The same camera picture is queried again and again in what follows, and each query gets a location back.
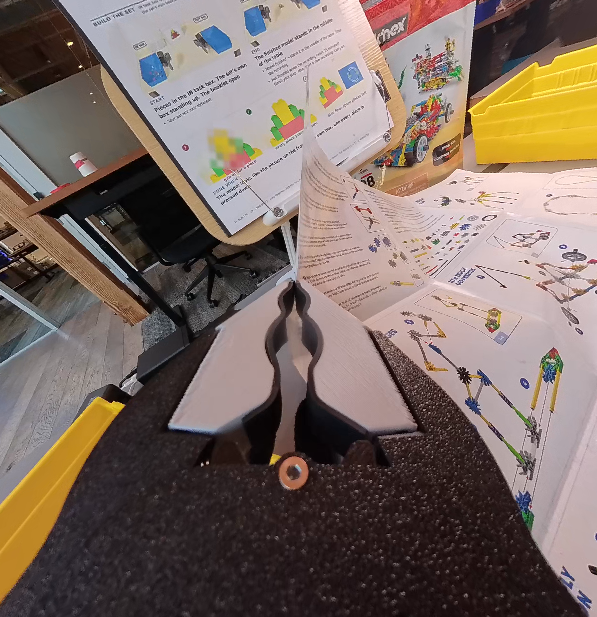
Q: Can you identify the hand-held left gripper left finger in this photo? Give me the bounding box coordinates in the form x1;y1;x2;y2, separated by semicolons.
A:
168;281;295;434

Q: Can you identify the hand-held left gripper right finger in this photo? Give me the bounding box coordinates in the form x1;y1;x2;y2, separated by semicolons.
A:
294;282;419;437

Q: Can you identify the toy set package bag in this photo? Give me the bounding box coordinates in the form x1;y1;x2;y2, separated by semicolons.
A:
354;0;477;196

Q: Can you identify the white instruction sheet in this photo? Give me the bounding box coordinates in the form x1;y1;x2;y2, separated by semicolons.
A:
274;63;597;613

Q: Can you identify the black office chair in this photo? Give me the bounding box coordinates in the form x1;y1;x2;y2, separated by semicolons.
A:
135;227;260;309

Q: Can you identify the printed task sheet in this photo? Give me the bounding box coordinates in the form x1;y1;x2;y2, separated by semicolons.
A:
57;0;395;237

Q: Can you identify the wooden top background desk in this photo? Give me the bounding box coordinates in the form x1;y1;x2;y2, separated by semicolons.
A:
24;147;193;333

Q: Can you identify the wooden post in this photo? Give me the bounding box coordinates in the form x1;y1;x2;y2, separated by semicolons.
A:
0;159;151;326

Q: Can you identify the white stand with wooden board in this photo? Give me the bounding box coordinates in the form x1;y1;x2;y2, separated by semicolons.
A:
57;0;407;314

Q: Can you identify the yellow parts bin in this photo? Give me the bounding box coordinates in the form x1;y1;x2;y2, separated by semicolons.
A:
468;41;597;167
0;398;126;598

